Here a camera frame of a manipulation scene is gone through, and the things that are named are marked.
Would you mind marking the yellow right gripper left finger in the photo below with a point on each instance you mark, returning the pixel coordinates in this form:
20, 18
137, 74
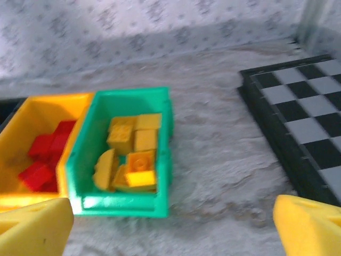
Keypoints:
34, 229

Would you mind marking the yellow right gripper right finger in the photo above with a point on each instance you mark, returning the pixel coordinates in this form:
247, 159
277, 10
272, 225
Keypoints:
311, 232

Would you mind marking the red lego brick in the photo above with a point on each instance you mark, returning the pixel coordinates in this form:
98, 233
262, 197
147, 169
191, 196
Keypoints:
64, 128
42, 146
36, 176

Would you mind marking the rounded yellow lego brick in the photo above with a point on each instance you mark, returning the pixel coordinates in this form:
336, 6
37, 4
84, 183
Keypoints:
105, 170

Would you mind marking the yellow plastic bin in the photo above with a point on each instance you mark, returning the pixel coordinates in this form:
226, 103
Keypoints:
42, 106

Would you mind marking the black plastic bin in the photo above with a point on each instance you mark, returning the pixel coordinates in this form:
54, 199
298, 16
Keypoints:
8, 109

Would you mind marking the black and white chessboard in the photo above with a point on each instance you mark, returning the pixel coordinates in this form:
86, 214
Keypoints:
301, 106

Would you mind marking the green plastic bin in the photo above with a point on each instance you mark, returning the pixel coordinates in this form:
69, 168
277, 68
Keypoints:
128, 102

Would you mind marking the aluminium frame post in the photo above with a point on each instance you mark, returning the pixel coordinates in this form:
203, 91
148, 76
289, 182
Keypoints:
311, 24

